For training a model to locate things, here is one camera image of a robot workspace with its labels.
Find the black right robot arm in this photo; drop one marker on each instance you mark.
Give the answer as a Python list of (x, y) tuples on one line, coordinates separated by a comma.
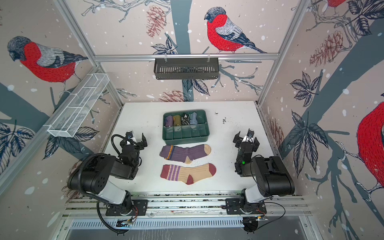
[(269, 174)]

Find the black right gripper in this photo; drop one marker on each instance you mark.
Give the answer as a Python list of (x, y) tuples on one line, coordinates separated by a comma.
[(245, 143)]

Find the white mesh wall shelf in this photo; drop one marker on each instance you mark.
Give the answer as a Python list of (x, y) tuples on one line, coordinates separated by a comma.
[(75, 112)]

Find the green compartment tray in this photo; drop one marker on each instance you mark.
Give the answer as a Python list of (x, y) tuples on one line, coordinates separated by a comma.
[(186, 134)]

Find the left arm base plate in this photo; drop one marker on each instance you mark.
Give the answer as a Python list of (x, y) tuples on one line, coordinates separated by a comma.
[(128, 208)]

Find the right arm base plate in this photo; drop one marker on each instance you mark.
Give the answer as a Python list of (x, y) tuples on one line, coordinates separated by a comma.
[(234, 206)]

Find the rolled blue grey sock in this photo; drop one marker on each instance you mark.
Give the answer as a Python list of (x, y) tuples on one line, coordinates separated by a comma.
[(193, 118)]

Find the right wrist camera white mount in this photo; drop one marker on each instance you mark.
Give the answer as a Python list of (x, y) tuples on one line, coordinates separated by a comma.
[(247, 139)]

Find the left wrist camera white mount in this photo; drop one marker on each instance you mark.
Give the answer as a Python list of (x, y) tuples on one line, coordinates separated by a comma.
[(130, 138)]

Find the aluminium horizontal frame bar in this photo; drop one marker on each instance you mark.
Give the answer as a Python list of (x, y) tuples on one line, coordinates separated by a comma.
[(148, 58)]

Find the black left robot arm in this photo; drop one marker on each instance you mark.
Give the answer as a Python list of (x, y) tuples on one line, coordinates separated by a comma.
[(91, 177)]

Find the rolled black white sock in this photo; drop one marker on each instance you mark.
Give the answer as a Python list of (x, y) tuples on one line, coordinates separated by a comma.
[(185, 120)]

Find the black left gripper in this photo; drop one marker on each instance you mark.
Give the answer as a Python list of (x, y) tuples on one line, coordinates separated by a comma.
[(139, 144)]

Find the rolled purple sock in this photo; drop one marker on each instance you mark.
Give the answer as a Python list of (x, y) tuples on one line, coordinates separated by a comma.
[(169, 121)]

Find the beige maroon striped sock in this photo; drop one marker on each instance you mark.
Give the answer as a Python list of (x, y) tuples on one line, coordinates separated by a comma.
[(188, 175)]

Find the black hanging wire basket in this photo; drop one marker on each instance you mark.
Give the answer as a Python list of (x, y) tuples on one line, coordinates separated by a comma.
[(187, 69)]

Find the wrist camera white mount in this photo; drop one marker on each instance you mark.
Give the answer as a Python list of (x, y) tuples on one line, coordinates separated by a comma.
[(130, 138), (247, 139)]

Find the purple striped sock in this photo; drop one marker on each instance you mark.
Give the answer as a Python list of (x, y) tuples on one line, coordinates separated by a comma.
[(185, 155)]

